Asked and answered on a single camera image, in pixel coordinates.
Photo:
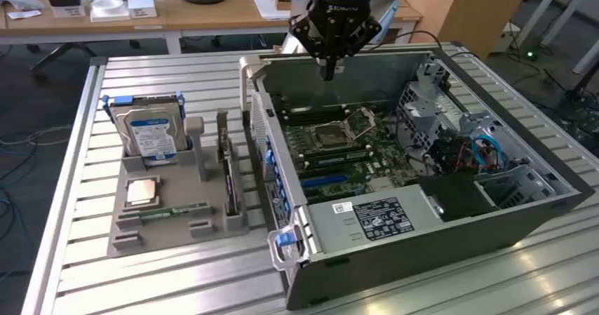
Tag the black chair base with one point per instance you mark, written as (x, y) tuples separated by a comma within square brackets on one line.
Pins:
[(60, 55)]

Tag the white flat box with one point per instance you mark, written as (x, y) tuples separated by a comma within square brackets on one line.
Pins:
[(109, 16)]

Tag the perforated metal disk bay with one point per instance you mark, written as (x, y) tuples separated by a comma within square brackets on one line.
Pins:
[(420, 118)]

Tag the grey power supply unit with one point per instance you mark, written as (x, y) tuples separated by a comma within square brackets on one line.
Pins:
[(336, 231)]

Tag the CPU socket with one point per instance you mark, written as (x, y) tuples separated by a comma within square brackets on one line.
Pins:
[(329, 136)]

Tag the blue case release latch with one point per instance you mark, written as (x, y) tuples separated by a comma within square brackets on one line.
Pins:
[(284, 240)]

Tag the black graphics card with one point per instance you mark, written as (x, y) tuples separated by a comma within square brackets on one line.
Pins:
[(231, 181)]

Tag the wooden cabinet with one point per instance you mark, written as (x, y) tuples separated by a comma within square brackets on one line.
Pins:
[(467, 13)]

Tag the white paper stack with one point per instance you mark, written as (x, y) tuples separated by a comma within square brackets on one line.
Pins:
[(269, 8)]

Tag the slanted metal disk bay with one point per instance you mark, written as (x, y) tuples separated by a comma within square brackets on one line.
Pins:
[(515, 185)]

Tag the white tape roll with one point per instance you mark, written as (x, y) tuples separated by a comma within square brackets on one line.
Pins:
[(107, 3)]

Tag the hard disk blue caddy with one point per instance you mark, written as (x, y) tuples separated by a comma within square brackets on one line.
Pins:
[(149, 132)]

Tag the blue expansion slot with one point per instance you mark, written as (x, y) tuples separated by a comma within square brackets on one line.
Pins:
[(323, 181)]

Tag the green RAM stick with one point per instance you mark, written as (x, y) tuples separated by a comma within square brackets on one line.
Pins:
[(172, 210)]

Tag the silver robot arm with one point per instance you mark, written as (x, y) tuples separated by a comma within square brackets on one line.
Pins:
[(292, 43)]

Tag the blue card latch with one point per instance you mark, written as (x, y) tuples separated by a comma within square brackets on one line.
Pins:
[(276, 175), (281, 195)]

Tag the green motherboard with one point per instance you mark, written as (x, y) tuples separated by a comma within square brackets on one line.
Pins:
[(373, 160)]

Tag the CPU chip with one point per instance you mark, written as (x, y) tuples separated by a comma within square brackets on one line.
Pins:
[(141, 190)]

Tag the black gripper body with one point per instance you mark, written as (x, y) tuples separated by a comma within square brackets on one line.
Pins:
[(341, 17)]

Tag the open dark PC case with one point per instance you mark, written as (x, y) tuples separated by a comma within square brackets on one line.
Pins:
[(420, 276)]

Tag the RAM stick black label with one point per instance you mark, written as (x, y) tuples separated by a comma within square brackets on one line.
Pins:
[(336, 157)]

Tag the chipset heatsink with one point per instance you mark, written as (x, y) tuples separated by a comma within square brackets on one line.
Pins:
[(381, 185)]

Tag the white card red print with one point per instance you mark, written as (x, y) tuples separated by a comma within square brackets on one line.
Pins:
[(23, 14)]

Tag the white printed label sticker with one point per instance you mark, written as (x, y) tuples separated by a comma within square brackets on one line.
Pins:
[(276, 202)]

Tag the white box black lid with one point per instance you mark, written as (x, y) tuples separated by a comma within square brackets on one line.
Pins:
[(68, 10)]

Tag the socket cover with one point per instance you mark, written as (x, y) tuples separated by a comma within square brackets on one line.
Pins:
[(365, 110)]

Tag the wooden desk white frame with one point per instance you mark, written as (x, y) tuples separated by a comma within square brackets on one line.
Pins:
[(211, 17), (47, 25)]

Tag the black RAM slot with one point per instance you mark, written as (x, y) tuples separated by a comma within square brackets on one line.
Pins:
[(317, 118), (315, 110)]

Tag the grey parts rack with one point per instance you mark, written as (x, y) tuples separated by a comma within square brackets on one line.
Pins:
[(177, 195)]

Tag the white box red dot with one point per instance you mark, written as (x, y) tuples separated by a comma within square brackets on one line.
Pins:
[(511, 38)]

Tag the blue release tab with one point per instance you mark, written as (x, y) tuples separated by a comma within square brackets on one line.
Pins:
[(268, 156)]

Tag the plain white box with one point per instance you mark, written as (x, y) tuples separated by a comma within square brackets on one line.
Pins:
[(143, 10)]

